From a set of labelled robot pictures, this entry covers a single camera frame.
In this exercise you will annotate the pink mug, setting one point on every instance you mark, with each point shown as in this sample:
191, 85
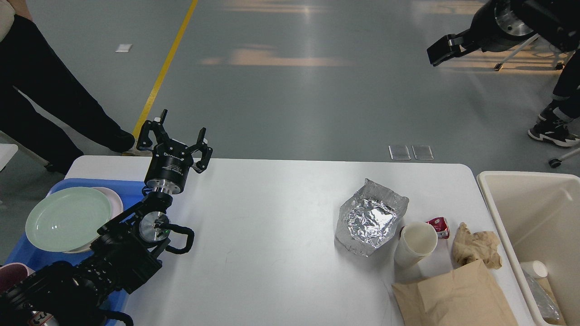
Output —
11, 274

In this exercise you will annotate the foil bag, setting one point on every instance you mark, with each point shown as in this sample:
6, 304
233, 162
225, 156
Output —
370, 218

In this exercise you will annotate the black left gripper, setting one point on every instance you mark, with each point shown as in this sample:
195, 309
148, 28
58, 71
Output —
170, 164

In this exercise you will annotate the white chair frame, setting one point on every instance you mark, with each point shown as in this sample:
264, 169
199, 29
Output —
535, 54

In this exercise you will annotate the small red wrapper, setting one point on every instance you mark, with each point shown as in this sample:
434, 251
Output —
440, 225

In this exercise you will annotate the white cup inside bin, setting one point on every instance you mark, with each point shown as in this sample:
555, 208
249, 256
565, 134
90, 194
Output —
536, 269

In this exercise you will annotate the brown paper bag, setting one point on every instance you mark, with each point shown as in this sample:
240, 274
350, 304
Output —
467, 296

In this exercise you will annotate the crumpled brown paper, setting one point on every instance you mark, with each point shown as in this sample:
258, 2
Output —
468, 247

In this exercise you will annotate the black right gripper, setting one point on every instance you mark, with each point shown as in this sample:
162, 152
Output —
494, 28

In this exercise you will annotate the metal floor socket plates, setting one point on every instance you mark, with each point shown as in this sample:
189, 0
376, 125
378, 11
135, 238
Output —
404, 153

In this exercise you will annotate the seated person black sneakers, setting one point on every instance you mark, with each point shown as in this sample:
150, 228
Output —
552, 123

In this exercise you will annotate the light green plate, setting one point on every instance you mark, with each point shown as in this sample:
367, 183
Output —
67, 219

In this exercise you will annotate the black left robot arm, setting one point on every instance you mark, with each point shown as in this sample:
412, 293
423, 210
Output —
125, 253

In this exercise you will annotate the white paper cup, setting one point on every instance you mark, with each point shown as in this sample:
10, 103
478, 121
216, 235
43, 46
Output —
417, 241

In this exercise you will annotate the walking person in black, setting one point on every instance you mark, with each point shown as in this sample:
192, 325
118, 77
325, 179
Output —
32, 73

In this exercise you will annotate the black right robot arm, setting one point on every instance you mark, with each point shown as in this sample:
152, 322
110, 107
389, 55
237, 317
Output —
557, 21

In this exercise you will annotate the white plastic bin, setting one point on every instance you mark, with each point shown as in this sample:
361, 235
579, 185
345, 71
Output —
537, 216

